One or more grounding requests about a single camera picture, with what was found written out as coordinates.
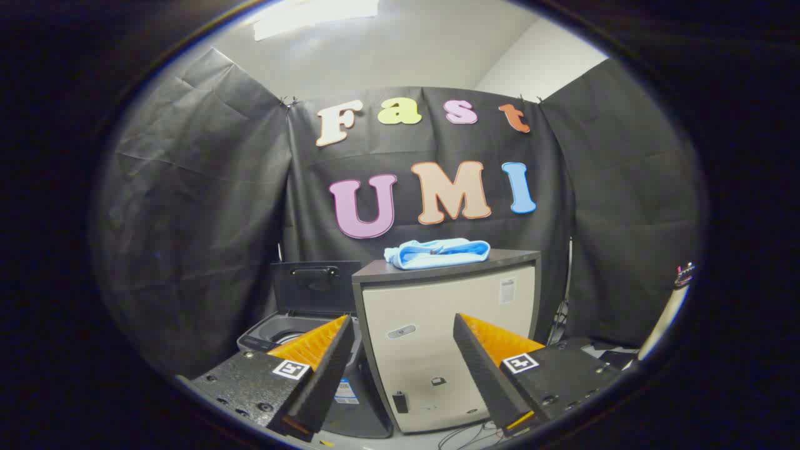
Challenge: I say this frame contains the black backdrop cloth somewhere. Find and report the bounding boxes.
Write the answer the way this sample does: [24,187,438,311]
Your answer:
[91,49,704,376]

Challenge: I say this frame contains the black hanging cables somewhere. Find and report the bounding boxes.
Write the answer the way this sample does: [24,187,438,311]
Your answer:
[547,299,571,346]

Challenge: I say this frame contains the light blue shirt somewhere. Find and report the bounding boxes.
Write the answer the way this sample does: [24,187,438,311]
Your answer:
[384,238,491,271]

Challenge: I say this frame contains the black floor cables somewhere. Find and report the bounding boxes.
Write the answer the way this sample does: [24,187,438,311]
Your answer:
[437,421,508,450]

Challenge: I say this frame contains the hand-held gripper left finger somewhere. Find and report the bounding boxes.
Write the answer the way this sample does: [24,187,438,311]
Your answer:
[189,314,355,439]

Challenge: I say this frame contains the beige cabinet with dark top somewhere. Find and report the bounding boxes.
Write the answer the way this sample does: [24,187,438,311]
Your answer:
[351,249,542,435]

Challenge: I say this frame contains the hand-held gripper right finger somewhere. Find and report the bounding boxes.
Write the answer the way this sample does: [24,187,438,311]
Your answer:
[452,313,624,437]

